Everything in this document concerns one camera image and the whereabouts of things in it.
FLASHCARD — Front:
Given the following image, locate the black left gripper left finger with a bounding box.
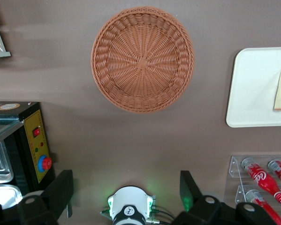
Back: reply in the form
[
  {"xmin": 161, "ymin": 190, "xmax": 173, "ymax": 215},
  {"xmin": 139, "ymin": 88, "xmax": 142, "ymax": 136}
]
[{"xmin": 16, "ymin": 169, "xmax": 74, "ymax": 225}]

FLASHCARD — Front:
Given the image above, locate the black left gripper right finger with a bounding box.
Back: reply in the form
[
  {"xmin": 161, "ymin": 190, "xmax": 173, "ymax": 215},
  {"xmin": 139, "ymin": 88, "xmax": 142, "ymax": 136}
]
[{"xmin": 175, "ymin": 170, "xmax": 226, "ymax": 225}]

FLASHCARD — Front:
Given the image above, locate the cream plastic tray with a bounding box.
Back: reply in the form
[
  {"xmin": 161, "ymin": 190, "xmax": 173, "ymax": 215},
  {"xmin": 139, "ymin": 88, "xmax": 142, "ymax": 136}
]
[{"xmin": 225, "ymin": 46, "xmax": 281, "ymax": 128}]

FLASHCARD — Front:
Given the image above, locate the brown round wicker basket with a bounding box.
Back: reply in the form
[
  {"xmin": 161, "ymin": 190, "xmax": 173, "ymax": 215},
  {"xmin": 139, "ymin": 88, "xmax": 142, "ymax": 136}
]
[{"xmin": 91, "ymin": 6, "xmax": 196, "ymax": 114}]

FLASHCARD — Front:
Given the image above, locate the tray of packaged snacks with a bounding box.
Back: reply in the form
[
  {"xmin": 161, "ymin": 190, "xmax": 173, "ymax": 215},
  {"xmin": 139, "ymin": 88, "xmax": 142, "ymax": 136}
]
[{"xmin": 0, "ymin": 4, "xmax": 12, "ymax": 59}]

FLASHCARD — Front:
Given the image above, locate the clear acrylic bottle rack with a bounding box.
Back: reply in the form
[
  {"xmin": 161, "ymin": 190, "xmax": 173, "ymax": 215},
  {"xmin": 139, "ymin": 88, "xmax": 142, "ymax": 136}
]
[{"xmin": 224, "ymin": 155, "xmax": 281, "ymax": 225}]

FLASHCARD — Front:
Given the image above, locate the black hot dog warmer machine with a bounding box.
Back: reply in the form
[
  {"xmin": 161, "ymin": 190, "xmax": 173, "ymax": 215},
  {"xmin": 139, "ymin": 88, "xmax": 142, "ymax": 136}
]
[{"xmin": 0, "ymin": 101, "xmax": 56, "ymax": 211}]

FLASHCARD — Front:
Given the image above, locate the black base cable bundle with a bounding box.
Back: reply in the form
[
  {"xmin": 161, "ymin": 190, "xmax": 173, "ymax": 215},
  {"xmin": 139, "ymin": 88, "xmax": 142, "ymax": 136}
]
[{"xmin": 151, "ymin": 205, "xmax": 176, "ymax": 225}]

